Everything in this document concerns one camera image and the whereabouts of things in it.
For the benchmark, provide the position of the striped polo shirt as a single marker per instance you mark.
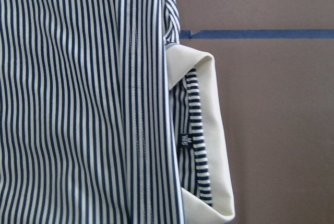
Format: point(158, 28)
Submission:
point(107, 118)

